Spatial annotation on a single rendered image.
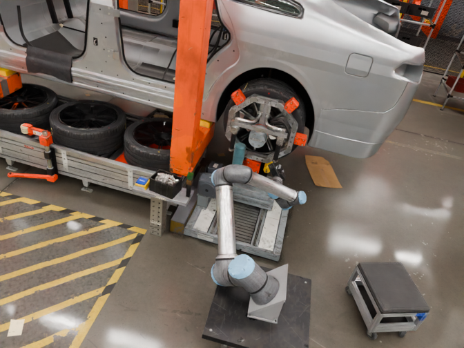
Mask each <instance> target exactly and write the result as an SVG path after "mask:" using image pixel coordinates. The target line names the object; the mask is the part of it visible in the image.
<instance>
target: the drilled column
mask: <svg viewBox="0 0 464 348"><path fill-rule="evenodd" d="M166 207H167V201H164V200H160V199H157V198H154V197H151V216H150V234H153V235H157V236H160V237H161V236H162V234H163V232H164V231H165V229H166Z"/></svg>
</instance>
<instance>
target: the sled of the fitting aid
mask: <svg viewBox="0 0 464 348"><path fill-rule="evenodd" d="M233 200H234V201H237V202H241V203H245V204H249V205H252V206H256V207H260V208H262V209H267V210H270V211H272V208H273V203H274V199H272V198H270V197H269V200H267V199H264V198H261V197H257V196H254V195H249V194H246V193H241V192H239V191H234V190H233Z"/></svg>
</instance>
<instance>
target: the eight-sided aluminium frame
mask: <svg viewBox="0 0 464 348"><path fill-rule="evenodd" d="M253 102H256V103H259V104H265V105H270V106H273V107H276V108H279V109H280V111H281V112H282V114H283V115H284V117H286V118H287V120H288V123H289V124H290V126H291V127H292V129H291V134H290V137H289V141H288V144H287V146H285V147H284V148H281V149H280V153H279V157H282V156H283V155H286V154H288V153H290V152H291V150H292V146H293V142H294V139H295V136H296V131H297V129H298V123H297V121H296V120H295V118H294V117H293V115H292V114H291V113H290V114H288V112H287V111H286V110H285V109H284V105H285V103H284V102H283V101H282V100H280V99H274V98H270V97H265V96H262V95H259V94H253V95H251V96H250V97H247V98H246V99H245V100H244V102H242V103H241V104H239V105H234V106H233V107H231V109H230V110H229V116H228V121H227V126H226V134H225V136H226V138H227V139H228V140H229V141H231V127H232V125H231V120H232V119H234V117H235V113H236V112H238V111H239V110H241V109H243V108H244V107H246V106H248V105H249V104H251V103H253ZM237 143H239V141H238V139H237V138H235V144H237ZM234 148H235V145H234ZM274 153H275V152H274ZM274 153H272V154H270V155H263V154H260V153H255V152H253V151H248V150H245V155H244V157H246V158H248V159H251V160H255V161H259V162H264V163H267V164H268V163H269V162H272V159H273V156H274ZM279 157H278V158H279Z"/></svg>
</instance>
